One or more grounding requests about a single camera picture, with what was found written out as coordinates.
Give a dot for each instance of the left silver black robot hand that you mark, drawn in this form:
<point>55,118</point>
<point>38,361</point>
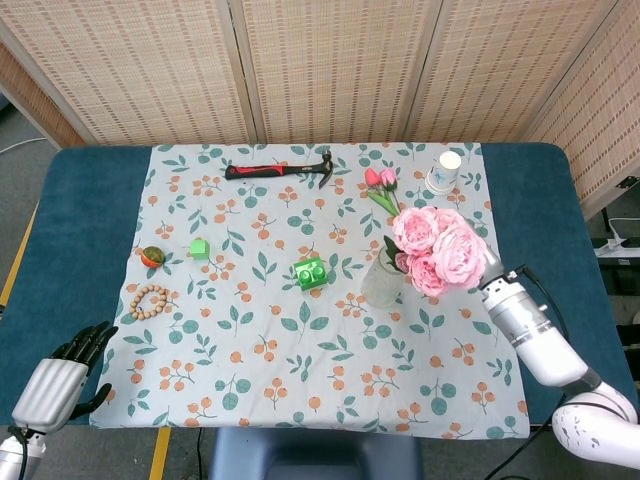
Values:
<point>50,387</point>

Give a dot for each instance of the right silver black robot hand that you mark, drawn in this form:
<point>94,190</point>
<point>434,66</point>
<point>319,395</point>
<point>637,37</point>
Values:
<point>492,265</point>

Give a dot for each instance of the pink artificial peony bouquet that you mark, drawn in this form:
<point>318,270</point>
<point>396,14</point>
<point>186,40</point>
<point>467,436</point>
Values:
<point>440,250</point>

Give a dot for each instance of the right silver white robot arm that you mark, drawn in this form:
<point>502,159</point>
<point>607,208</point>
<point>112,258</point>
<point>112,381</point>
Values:
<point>540,340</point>

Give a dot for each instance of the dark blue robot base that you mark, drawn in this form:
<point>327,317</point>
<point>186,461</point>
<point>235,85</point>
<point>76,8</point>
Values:
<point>315,455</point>

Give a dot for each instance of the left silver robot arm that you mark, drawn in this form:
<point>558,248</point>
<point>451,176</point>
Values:
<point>17,455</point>

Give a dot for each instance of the transparent glass vase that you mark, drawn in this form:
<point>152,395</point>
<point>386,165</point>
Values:
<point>380,287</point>

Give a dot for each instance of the white paper cup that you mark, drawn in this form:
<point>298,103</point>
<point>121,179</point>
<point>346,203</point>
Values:
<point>442,175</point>

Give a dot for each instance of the white power strip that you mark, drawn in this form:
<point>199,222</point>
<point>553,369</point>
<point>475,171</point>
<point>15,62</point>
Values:
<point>617,235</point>

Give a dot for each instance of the pink red artificial rose stems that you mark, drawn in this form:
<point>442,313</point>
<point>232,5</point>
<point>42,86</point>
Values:
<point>380,180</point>

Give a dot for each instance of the dark blue table cover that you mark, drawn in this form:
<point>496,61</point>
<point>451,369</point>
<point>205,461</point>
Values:
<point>65,240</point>

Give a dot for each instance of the orange green toy fruit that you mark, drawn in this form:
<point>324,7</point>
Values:
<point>152,256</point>

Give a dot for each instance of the green toy building brick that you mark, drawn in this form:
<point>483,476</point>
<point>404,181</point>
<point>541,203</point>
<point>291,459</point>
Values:
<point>310,274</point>

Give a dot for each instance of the small green cube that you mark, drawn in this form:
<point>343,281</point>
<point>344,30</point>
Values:
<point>199,249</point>

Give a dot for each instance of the floral leaf print tablecloth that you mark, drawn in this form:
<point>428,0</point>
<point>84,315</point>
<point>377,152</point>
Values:
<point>280,330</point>

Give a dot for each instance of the red black claw hammer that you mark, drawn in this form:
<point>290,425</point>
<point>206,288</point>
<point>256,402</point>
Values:
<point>260,171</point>

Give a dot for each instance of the woven bamboo folding screen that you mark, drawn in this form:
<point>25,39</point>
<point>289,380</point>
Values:
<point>320,70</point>

